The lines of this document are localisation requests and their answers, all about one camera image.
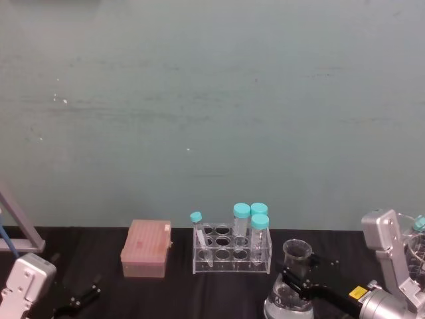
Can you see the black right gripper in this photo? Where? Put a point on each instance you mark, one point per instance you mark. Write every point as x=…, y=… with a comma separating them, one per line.
x=335, y=295

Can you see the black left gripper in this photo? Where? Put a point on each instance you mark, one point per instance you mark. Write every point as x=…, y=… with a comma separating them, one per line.
x=64, y=313

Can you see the clear glass conical flask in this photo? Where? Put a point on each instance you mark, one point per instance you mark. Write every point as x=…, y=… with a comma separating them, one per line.
x=293, y=252

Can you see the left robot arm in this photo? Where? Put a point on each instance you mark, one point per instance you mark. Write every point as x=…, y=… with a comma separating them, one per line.
x=26, y=282

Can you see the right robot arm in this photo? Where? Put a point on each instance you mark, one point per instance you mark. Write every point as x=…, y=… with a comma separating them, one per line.
x=385, y=239

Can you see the large teal capped tube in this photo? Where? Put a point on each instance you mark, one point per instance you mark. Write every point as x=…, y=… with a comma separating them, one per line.
x=241, y=212
x=259, y=208
x=259, y=232

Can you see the clear acrylic tube rack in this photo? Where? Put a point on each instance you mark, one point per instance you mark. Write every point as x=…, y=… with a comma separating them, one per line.
x=229, y=259

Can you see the black table cloth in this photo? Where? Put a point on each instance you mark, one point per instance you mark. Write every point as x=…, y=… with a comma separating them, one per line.
x=232, y=295

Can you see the pink pipette tip box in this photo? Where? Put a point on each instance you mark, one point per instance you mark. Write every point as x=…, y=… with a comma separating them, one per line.
x=146, y=249

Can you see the small teal capped tube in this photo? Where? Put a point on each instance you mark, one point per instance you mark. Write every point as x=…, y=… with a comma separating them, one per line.
x=200, y=232

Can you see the clear glass beaker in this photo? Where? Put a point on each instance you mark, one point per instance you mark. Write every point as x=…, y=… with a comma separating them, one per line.
x=415, y=252

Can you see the grey metal frame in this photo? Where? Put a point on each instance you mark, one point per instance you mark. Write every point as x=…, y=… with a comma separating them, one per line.
x=29, y=234

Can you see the plain pale wall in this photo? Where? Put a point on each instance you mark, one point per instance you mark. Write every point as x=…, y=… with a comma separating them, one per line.
x=212, y=99

